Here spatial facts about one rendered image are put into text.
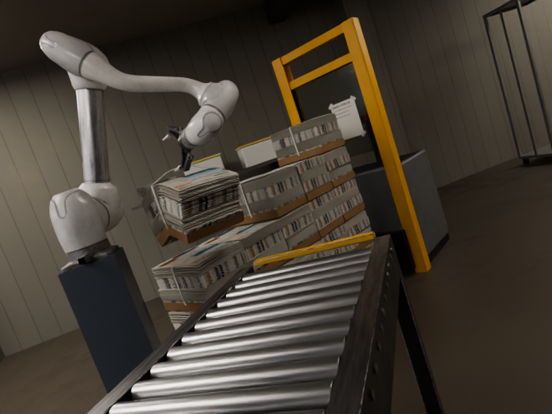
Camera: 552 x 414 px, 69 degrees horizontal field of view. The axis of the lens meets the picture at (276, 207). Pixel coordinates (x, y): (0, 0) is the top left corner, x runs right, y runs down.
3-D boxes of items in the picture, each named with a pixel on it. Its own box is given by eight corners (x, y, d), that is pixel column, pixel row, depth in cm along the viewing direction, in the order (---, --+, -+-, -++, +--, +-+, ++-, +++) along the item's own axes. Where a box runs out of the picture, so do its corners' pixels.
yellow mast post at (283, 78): (341, 276, 340) (271, 62, 317) (346, 272, 347) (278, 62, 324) (350, 276, 334) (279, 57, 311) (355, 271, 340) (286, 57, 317)
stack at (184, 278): (206, 419, 204) (148, 269, 193) (325, 307, 289) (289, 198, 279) (259, 436, 178) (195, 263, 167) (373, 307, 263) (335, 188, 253)
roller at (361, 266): (223, 288, 126) (222, 303, 123) (370, 256, 108) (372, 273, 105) (232, 294, 129) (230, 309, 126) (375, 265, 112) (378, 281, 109)
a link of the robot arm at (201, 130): (200, 153, 154) (216, 129, 160) (218, 140, 141) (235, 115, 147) (177, 135, 150) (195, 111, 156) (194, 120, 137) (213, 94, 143)
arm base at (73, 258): (57, 276, 138) (50, 260, 137) (74, 264, 159) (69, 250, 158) (110, 256, 141) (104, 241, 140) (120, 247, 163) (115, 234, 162)
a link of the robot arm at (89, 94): (71, 237, 161) (94, 227, 183) (111, 236, 161) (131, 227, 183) (52, 38, 151) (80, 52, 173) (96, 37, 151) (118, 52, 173)
